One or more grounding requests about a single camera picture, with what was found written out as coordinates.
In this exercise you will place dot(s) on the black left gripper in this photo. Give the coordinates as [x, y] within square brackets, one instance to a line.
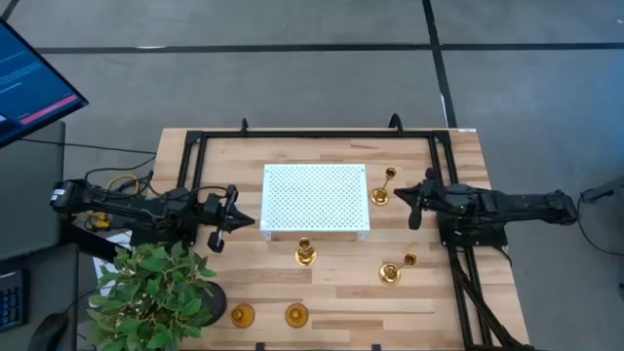
[217, 209]

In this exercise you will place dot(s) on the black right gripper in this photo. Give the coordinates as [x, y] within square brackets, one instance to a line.
[431, 197]

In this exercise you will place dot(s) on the medium brass candlestick holder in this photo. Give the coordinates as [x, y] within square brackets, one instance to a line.
[379, 196]

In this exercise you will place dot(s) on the short brass candlestick holder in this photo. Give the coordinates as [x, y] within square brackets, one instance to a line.
[305, 256]

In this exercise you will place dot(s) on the tall brass candlestick holder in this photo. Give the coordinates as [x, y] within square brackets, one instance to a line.
[389, 274]

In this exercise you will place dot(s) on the amber ribbed glass candle holder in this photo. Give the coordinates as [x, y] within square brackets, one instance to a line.
[242, 316]
[296, 315]

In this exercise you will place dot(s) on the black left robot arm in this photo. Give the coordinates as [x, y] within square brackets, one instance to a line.
[127, 207]

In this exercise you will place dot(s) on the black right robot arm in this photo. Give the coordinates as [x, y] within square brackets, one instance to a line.
[507, 205]

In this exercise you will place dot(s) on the white perforated metal shelf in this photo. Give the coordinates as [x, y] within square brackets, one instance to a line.
[314, 197]

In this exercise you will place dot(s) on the small white label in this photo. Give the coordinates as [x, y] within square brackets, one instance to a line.
[466, 130]

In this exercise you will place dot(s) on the black plant pot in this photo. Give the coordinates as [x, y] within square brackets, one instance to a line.
[215, 302]

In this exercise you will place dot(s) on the green artificial leafy plant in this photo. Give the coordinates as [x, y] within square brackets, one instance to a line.
[146, 297]

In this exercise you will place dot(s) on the white paper sheet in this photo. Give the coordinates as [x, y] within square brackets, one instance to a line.
[109, 241]

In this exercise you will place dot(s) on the black diagonal support beam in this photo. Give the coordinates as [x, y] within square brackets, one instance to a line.
[92, 244]

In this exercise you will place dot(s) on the grey stand leg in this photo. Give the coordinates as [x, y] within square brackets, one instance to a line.
[602, 192]

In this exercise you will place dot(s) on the dark grey desk top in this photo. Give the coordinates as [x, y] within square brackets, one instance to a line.
[53, 287]

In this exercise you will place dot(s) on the grey cabinet top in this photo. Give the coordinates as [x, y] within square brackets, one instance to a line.
[29, 195]

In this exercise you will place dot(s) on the black computer mouse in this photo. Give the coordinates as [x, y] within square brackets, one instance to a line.
[49, 334]

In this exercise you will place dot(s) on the black computer keyboard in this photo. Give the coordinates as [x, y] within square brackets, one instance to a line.
[11, 302]

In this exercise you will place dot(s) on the computer monitor with blue screen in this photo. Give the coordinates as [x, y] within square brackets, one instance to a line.
[29, 83]

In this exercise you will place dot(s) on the black frame hook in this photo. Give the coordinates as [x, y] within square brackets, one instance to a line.
[244, 126]
[396, 122]

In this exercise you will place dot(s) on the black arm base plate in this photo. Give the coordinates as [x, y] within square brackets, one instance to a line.
[146, 239]
[487, 239]

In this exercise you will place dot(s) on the black aluminium table frame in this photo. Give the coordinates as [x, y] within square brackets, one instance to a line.
[317, 133]

